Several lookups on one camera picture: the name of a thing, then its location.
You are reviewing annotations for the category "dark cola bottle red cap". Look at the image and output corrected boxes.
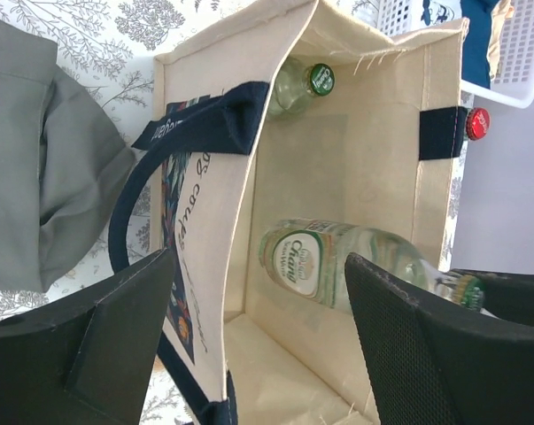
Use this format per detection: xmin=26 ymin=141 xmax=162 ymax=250
xmin=464 ymin=107 xmax=491 ymax=141

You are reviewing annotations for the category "grey folded cloth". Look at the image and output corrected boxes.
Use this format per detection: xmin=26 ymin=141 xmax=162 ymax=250
xmin=0 ymin=20 xmax=135 ymax=292

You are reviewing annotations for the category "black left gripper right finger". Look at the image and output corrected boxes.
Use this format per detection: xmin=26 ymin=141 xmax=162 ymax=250
xmin=344 ymin=253 xmax=534 ymax=424

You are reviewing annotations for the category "white plastic basket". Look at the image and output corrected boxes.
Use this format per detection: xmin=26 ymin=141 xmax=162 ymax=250
xmin=350 ymin=0 xmax=534 ymax=110

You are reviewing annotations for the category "clear Chang bottle back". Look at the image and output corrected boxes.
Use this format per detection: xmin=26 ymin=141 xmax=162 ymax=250
xmin=267 ymin=57 xmax=336 ymax=120

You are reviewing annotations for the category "clear chang bottle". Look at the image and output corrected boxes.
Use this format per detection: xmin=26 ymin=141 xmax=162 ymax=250
xmin=267 ymin=57 xmax=336 ymax=120
xmin=259 ymin=219 xmax=487 ymax=313

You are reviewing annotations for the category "beige cloth in basket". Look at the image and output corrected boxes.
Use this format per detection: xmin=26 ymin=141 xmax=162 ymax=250
xmin=486 ymin=0 xmax=515 ymax=81

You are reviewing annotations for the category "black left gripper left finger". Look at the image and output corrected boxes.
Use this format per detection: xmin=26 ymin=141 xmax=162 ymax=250
xmin=0 ymin=250 xmax=174 ymax=424

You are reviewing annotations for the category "blue printed cloth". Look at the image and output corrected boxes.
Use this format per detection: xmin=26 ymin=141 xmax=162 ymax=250
xmin=420 ymin=0 xmax=498 ymax=89

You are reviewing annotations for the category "beige canvas tote bag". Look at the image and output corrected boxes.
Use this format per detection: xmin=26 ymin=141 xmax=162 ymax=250
xmin=108 ymin=1 xmax=469 ymax=424

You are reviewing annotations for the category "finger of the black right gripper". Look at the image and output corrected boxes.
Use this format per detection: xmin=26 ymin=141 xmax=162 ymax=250
xmin=453 ymin=269 xmax=534 ymax=327

